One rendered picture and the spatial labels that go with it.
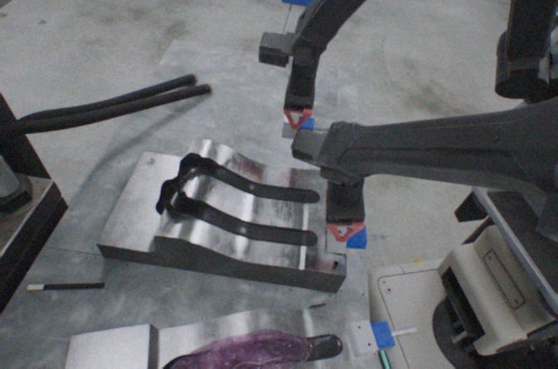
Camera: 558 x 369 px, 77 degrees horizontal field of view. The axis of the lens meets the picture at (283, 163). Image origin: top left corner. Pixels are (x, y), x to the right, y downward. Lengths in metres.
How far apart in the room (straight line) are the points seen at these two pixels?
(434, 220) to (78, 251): 1.72
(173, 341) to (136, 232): 0.24
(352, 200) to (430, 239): 1.42
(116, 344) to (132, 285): 0.18
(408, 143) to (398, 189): 1.80
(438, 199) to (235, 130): 1.45
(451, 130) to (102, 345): 0.58
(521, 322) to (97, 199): 0.98
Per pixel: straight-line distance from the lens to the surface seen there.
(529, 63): 0.69
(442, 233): 2.08
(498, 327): 0.95
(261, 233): 0.76
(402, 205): 2.08
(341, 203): 0.63
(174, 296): 0.79
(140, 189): 0.86
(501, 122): 0.28
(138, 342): 0.66
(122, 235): 0.80
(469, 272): 0.97
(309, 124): 0.89
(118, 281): 0.83
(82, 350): 0.68
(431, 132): 0.32
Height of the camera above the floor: 1.53
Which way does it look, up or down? 48 degrees down
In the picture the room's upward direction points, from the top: 10 degrees clockwise
